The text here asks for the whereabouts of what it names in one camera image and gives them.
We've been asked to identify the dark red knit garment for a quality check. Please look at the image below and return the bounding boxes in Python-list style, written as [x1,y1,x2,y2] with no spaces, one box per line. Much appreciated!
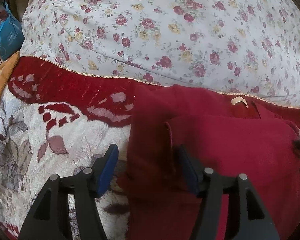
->
[117,85,300,239]

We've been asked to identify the red white floral plush blanket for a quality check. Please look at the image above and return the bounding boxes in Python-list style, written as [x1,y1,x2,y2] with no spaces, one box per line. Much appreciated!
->
[0,56,300,239]

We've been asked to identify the white floral bed sheet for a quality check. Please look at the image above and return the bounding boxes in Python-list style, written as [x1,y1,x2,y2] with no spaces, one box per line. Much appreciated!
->
[20,0,300,106]

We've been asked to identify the blue plastic bag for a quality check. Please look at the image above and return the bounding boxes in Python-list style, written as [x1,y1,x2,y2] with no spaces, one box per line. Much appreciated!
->
[0,1,25,61]

